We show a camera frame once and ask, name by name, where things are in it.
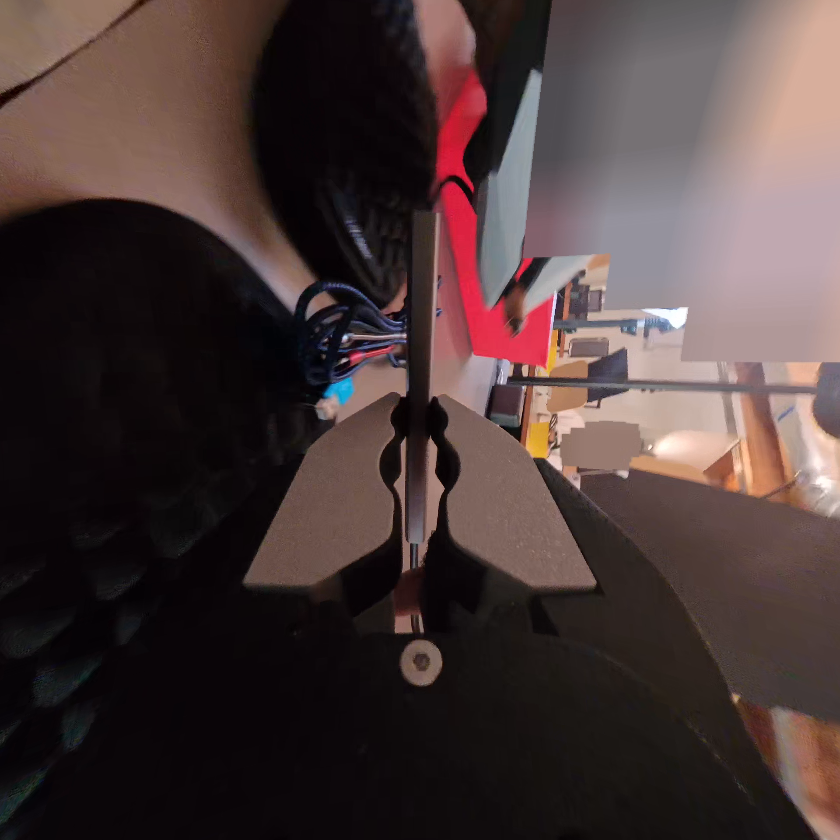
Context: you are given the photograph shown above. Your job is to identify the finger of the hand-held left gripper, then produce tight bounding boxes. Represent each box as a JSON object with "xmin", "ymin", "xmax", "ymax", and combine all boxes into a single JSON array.
[
  {"xmin": 474, "ymin": 66, "xmax": 546, "ymax": 309},
  {"xmin": 502, "ymin": 253, "xmax": 613, "ymax": 339}
]

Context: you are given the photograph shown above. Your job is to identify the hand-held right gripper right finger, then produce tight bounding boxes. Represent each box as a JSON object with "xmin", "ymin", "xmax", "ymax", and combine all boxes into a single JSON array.
[{"xmin": 423, "ymin": 394, "xmax": 598, "ymax": 621}]

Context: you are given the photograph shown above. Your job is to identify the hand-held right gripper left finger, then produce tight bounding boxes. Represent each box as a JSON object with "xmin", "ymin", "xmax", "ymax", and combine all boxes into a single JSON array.
[{"xmin": 243, "ymin": 392, "xmax": 404, "ymax": 618}]

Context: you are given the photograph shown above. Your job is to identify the copper plug usb-c cable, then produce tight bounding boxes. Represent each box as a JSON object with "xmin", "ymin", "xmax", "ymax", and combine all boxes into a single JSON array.
[{"xmin": 502, "ymin": 289, "xmax": 531, "ymax": 339}]

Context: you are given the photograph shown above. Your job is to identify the grey usb hub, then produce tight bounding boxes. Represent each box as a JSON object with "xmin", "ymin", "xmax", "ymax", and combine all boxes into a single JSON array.
[{"xmin": 402, "ymin": 210, "xmax": 442, "ymax": 547}]

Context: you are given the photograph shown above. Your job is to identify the blue braided cable bundle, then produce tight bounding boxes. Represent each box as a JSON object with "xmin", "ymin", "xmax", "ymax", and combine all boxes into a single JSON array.
[{"xmin": 292, "ymin": 279, "xmax": 411, "ymax": 424}]

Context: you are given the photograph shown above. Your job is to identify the red plastic bin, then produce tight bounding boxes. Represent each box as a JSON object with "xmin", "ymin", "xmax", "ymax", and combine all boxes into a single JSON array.
[{"xmin": 430, "ymin": 66, "xmax": 559, "ymax": 368}]

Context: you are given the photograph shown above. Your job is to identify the black light stand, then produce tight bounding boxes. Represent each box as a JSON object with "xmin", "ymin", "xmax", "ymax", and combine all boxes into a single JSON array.
[{"xmin": 553, "ymin": 317, "xmax": 658, "ymax": 336}]

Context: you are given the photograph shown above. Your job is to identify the black boom pole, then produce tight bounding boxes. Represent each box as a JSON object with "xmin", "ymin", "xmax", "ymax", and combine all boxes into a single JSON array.
[{"xmin": 508, "ymin": 375, "xmax": 820, "ymax": 396}]

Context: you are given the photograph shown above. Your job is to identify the book stand with black sheet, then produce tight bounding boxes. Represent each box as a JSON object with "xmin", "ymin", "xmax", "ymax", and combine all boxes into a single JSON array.
[{"xmin": 581, "ymin": 469, "xmax": 840, "ymax": 721}]

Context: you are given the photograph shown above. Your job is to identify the black round ribbed dome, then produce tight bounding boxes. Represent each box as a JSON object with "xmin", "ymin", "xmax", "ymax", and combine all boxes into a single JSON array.
[{"xmin": 812, "ymin": 363, "xmax": 840, "ymax": 438}]

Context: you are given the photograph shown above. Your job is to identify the silver ventilation duct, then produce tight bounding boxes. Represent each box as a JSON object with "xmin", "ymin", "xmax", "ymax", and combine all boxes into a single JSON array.
[{"xmin": 795, "ymin": 472, "xmax": 840, "ymax": 521}]

